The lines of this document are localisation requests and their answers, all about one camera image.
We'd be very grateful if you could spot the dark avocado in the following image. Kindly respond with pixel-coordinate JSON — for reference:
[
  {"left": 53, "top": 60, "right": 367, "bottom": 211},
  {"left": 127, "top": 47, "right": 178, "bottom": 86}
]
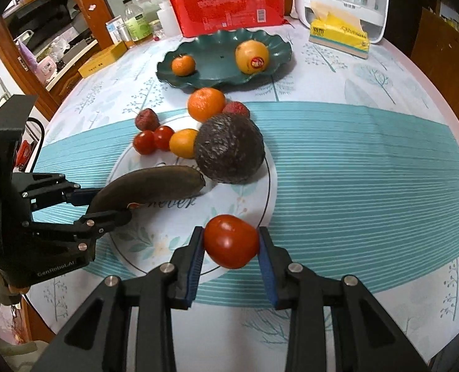
[{"left": 194, "top": 114, "right": 265, "bottom": 184}]

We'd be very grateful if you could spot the pink small appliance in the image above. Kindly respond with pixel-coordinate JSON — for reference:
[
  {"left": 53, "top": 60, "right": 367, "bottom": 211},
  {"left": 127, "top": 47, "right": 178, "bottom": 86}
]
[{"left": 36, "top": 56, "right": 58, "bottom": 80}]

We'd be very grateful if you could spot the large orange mandarin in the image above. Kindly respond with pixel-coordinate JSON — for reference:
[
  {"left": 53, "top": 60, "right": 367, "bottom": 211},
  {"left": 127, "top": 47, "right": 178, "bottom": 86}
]
[{"left": 187, "top": 88, "right": 227, "bottom": 122}]

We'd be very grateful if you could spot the small orange with stem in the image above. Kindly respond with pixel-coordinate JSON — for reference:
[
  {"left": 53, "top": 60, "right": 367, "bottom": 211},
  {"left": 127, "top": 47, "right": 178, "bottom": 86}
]
[{"left": 171, "top": 54, "right": 196, "bottom": 77}]

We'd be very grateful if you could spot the yellow tissue box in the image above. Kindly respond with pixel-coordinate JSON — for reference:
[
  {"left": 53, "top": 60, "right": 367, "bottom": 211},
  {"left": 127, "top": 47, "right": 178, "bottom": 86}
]
[{"left": 309, "top": 2, "right": 370, "bottom": 60}]

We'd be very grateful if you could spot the red cherry tomato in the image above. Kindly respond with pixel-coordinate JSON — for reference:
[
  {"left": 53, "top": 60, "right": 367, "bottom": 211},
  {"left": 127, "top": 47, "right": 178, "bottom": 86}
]
[
  {"left": 153, "top": 126, "right": 175, "bottom": 151},
  {"left": 133, "top": 130, "right": 156, "bottom": 156}
]

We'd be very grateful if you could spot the white plastic bottle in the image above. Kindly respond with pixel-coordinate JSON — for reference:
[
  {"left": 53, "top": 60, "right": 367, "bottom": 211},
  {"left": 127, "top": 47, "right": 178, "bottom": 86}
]
[{"left": 158, "top": 2, "right": 176, "bottom": 37}]

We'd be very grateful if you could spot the small white and blue box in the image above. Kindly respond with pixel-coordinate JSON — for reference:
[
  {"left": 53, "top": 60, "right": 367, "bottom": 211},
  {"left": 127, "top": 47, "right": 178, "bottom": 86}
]
[{"left": 106, "top": 16, "right": 126, "bottom": 45}]

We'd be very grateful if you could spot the brown wooden cabinet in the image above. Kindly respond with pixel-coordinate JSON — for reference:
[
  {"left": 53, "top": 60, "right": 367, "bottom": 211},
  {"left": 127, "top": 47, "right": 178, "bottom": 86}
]
[{"left": 0, "top": 0, "right": 114, "bottom": 113}]

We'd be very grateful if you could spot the large red tomato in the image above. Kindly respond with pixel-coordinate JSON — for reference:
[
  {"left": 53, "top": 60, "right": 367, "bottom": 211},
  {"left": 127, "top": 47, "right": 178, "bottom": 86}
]
[{"left": 203, "top": 214, "right": 260, "bottom": 270}]

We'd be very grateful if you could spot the dark green wavy plate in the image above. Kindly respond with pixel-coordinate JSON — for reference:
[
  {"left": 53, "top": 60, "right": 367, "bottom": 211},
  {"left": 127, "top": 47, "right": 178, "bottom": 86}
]
[{"left": 156, "top": 30, "right": 294, "bottom": 89}]

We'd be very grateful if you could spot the red box of jars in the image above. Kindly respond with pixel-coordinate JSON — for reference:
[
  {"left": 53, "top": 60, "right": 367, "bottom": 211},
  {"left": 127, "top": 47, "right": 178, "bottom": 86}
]
[{"left": 168, "top": 0, "right": 286, "bottom": 37}]

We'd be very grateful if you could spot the yellow cardboard box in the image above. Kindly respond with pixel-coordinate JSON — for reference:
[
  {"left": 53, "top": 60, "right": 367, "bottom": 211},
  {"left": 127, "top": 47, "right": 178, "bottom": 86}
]
[{"left": 78, "top": 42, "right": 127, "bottom": 79}]

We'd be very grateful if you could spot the yellow grapefruit with sticker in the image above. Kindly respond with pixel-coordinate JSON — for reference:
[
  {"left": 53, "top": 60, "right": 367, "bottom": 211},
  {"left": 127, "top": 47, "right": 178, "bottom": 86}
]
[{"left": 235, "top": 40, "right": 270, "bottom": 74}]

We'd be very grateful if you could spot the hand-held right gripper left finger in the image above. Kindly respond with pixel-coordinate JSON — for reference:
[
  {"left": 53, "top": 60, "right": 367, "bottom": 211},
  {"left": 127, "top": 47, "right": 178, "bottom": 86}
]
[{"left": 32, "top": 226, "right": 206, "bottom": 372}]

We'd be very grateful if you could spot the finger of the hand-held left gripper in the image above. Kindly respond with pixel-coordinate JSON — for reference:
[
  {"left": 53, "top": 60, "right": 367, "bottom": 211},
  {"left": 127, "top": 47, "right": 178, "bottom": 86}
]
[
  {"left": 13, "top": 173, "right": 103, "bottom": 210},
  {"left": 22, "top": 208, "right": 132, "bottom": 258}
]

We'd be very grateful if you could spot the dark overripe banana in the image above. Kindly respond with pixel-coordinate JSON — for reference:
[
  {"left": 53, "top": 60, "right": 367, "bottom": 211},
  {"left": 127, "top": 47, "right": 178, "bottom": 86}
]
[{"left": 85, "top": 165, "right": 207, "bottom": 218}]

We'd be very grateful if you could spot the clear bottle with green label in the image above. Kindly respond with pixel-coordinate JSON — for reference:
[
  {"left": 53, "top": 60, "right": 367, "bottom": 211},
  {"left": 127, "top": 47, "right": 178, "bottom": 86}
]
[{"left": 122, "top": 0, "right": 153, "bottom": 43}]

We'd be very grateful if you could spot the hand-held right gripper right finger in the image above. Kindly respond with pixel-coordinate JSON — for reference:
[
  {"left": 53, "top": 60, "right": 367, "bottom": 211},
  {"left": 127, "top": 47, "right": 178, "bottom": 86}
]
[{"left": 258, "top": 226, "right": 427, "bottom": 372}]

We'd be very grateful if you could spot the yellow-orange citrus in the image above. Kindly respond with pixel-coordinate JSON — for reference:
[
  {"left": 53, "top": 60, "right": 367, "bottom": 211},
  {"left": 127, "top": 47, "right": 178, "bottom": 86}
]
[{"left": 169, "top": 129, "right": 199, "bottom": 159}]

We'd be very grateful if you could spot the black cable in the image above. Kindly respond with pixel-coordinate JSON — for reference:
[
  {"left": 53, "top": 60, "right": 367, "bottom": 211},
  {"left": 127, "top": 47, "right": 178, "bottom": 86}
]
[{"left": 26, "top": 118, "right": 45, "bottom": 156}]

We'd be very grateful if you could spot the person's left hand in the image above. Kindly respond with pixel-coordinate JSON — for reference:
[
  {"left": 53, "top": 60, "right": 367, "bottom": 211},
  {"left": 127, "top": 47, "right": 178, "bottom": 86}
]
[{"left": 0, "top": 263, "right": 29, "bottom": 308}]

